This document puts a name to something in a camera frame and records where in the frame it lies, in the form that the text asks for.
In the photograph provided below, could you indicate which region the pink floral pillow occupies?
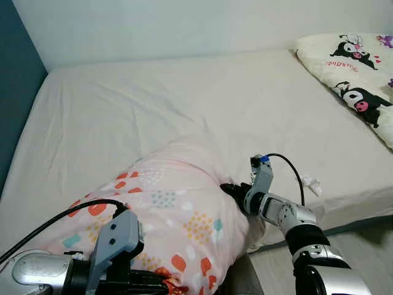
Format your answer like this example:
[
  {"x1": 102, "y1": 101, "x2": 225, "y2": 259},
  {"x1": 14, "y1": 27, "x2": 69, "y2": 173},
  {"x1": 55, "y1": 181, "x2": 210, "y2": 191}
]
[{"x1": 34, "y1": 136, "x2": 259, "y2": 295}]

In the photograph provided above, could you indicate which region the white tissue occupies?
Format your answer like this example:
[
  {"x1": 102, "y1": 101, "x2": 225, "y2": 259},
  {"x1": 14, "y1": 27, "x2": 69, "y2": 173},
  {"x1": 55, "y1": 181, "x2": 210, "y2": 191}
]
[{"x1": 301, "y1": 177, "x2": 323, "y2": 197}]

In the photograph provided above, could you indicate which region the cream cartoon print quilt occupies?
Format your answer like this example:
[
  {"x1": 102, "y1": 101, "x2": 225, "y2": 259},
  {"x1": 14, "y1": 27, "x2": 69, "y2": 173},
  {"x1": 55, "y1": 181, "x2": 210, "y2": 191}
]
[{"x1": 295, "y1": 32, "x2": 393, "y2": 151}]

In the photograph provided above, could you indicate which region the small red tie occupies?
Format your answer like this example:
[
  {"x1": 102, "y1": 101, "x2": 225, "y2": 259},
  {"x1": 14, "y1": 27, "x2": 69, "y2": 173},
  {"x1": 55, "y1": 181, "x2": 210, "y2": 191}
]
[{"x1": 163, "y1": 279, "x2": 189, "y2": 295}]

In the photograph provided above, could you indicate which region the cream sheeted mattress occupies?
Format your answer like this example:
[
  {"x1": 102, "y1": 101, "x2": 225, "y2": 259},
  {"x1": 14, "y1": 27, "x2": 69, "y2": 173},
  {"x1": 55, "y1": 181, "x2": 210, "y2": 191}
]
[{"x1": 0, "y1": 48, "x2": 393, "y2": 259}]

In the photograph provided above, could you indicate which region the teal upholstered headboard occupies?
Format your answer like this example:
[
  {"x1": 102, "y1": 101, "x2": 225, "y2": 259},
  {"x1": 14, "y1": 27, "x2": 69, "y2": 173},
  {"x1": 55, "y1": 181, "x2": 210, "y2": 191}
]
[{"x1": 0, "y1": 0, "x2": 49, "y2": 197}]

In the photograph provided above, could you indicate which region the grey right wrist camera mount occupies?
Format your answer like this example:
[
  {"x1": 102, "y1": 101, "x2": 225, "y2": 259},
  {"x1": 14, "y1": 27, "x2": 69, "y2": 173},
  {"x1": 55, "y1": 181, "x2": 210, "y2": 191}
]
[{"x1": 249, "y1": 154, "x2": 275, "y2": 197}]

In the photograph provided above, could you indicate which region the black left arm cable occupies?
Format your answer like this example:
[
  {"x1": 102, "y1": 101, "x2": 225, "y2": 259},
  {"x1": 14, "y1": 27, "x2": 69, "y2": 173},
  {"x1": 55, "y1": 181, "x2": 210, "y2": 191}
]
[{"x1": 0, "y1": 199, "x2": 130, "y2": 265}]

